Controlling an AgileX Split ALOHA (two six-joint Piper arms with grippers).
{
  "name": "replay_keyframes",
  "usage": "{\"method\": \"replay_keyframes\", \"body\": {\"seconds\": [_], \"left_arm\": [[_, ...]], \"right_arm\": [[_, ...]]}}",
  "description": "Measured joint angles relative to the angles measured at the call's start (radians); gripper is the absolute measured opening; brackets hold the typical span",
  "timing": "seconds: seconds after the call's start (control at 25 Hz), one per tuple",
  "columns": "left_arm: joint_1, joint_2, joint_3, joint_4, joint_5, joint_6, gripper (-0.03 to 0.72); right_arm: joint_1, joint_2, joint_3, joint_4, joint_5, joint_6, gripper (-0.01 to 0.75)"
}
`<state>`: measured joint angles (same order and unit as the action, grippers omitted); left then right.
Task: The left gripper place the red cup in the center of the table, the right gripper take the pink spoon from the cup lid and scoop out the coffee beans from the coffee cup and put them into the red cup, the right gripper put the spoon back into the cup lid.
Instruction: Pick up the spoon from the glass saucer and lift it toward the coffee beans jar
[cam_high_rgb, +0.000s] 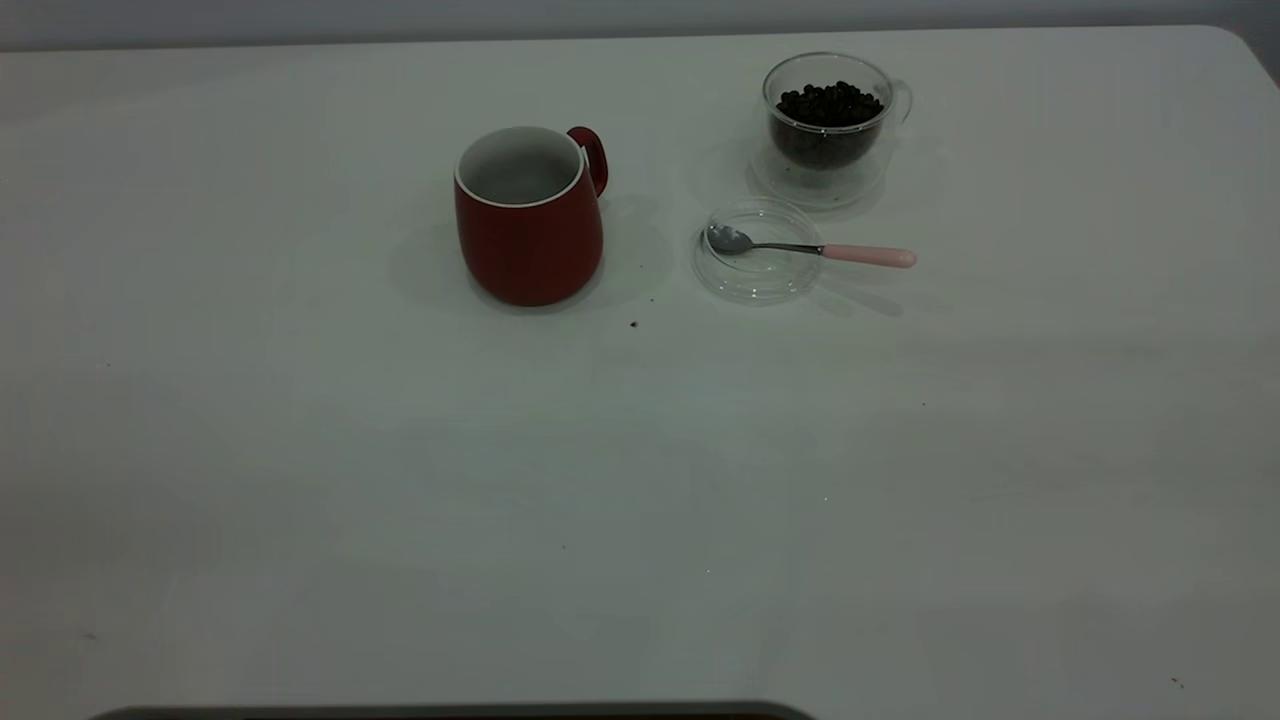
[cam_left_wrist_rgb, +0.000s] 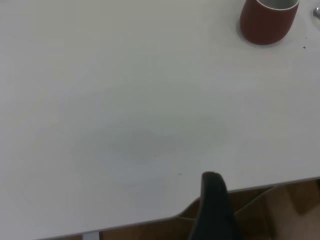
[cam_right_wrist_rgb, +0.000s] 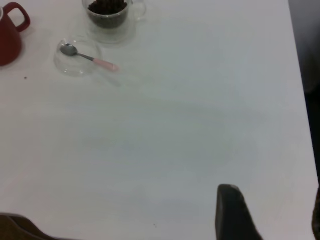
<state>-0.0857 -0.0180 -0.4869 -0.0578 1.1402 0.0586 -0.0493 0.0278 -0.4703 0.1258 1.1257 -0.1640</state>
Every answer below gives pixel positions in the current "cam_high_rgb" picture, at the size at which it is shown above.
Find clear round glass lid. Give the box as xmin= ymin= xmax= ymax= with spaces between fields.
xmin=692 ymin=196 xmax=826 ymax=306

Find red ceramic mug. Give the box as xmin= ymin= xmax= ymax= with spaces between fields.
xmin=453 ymin=125 xmax=609 ymax=308

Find clear double-walled glass cup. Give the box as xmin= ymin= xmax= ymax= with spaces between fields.
xmin=748 ymin=52 xmax=914 ymax=211

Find metal spoon with pink handle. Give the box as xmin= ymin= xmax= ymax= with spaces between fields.
xmin=705 ymin=223 xmax=917 ymax=269

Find dark coffee beans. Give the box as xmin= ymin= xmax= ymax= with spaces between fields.
xmin=770 ymin=80 xmax=888 ymax=169

